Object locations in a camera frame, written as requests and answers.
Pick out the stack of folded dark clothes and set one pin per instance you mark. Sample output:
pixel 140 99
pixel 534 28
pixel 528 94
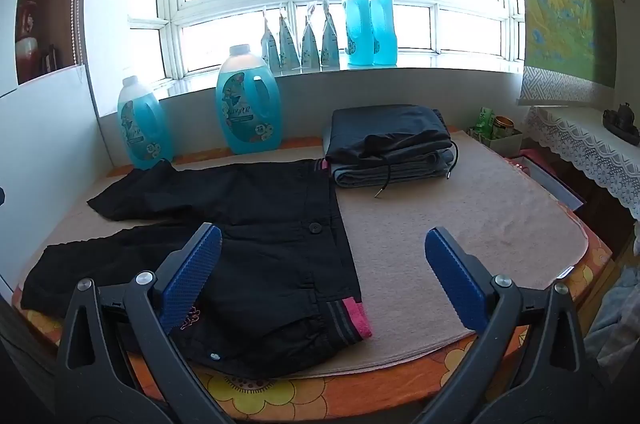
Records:
pixel 385 124

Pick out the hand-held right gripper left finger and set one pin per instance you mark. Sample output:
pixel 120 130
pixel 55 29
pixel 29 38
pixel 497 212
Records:
pixel 192 269

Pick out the white shelf cabinet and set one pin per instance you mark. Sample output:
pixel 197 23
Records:
pixel 50 129

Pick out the large blue detergent bottle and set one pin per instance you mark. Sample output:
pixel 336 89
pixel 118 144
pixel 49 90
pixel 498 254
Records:
pixel 250 104
pixel 145 124

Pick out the landscape wall scroll painting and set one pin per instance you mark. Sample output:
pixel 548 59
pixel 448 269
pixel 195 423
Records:
pixel 560 4

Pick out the beige blanket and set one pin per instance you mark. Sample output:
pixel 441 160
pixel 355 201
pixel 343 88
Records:
pixel 450 214

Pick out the black pants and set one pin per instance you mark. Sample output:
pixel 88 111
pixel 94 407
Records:
pixel 280 224

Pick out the light grey cloth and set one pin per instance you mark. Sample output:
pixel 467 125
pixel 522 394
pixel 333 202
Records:
pixel 615 319

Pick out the dark picture frames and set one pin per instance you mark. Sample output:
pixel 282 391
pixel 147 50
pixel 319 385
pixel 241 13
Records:
pixel 51 60

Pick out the white lace tablecloth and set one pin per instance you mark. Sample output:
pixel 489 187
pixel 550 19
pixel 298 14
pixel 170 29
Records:
pixel 590 144

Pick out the dark teapot set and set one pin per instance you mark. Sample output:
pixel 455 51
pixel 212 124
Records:
pixel 622 115

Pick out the red ceramic vase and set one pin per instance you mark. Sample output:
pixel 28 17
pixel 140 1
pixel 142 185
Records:
pixel 27 54

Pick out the green carton box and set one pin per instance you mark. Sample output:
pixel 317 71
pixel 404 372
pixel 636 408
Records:
pixel 484 119

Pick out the folded grey-blue jeans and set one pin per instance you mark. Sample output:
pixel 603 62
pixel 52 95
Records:
pixel 400 171

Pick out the blue detergent bottle white cap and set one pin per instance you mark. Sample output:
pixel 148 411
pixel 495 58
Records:
pixel 357 29
pixel 385 29

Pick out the gold round tin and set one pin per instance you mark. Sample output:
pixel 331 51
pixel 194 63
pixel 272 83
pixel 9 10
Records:
pixel 504 124

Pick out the dark storage box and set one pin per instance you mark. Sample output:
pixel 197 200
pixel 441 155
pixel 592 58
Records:
pixel 555 184

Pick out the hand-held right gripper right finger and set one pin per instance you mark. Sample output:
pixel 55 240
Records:
pixel 457 274

